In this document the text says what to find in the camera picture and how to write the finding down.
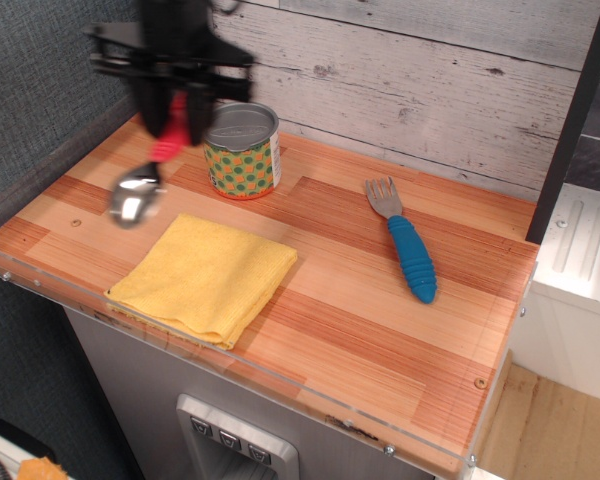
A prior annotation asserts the red handled metal spoon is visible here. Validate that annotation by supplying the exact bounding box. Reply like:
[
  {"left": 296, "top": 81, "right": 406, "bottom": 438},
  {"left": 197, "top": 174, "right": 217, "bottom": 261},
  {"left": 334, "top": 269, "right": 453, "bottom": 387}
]
[{"left": 109, "top": 93, "right": 189, "bottom": 229}]

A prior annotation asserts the dark right frame post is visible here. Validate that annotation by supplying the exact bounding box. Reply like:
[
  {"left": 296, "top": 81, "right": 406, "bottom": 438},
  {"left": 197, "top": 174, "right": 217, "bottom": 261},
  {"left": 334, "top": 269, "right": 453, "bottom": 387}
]
[{"left": 525, "top": 17, "right": 600, "bottom": 245}]

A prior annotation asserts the orange object at corner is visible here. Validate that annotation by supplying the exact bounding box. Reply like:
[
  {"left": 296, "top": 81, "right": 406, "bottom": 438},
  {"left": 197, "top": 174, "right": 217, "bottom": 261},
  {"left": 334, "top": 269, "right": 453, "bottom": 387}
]
[{"left": 16, "top": 457, "right": 69, "bottom": 480}]

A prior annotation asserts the blue handled metal fork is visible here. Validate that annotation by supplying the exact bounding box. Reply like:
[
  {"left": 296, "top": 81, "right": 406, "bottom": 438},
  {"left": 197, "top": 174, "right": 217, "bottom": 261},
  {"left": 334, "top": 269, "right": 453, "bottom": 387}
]
[{"left": 365, "top": 177, "right": 438, "bottom": 304}]

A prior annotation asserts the white toy sink unit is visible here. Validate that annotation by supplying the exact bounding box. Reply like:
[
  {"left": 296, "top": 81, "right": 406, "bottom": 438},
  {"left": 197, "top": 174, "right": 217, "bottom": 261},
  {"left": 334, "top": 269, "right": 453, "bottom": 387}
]
[{"left": 507, "top": 72, "right": 600, "bottom": 401}]

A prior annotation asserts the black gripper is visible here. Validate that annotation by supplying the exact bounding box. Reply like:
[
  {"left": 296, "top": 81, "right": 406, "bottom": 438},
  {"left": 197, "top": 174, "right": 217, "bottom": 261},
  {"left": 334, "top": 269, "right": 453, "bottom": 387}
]
[{"left": 84, "top": 1, "right": 254, "bottom": 146}]

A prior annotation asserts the silver dispenser panel with buttons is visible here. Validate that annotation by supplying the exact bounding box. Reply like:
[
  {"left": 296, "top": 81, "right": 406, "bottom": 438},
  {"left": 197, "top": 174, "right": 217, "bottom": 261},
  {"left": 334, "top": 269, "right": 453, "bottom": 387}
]
[{"left": 176, "top": 394, "right": 300, "bottom": 479}]

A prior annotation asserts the green orange patterned tin can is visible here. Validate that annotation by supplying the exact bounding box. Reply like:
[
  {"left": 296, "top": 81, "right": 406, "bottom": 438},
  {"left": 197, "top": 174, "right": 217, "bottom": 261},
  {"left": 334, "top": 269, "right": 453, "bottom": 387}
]
[{"left": 204, "top": 103, "right": 282, "bottom": 200}]

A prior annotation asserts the yellow folded cloth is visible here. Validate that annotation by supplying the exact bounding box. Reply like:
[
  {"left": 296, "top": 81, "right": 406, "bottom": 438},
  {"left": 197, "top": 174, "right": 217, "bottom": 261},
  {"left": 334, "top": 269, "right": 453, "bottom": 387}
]
[{"left": 105, "top": 214, "right": 297, "bottom": 350}]

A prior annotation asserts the clear acrylic edge guard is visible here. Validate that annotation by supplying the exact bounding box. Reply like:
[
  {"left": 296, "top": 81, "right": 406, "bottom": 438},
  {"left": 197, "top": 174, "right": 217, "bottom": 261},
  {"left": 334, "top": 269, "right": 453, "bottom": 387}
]
[{"left": 0, "top": 236, "right": 536, "bottom": 479}]

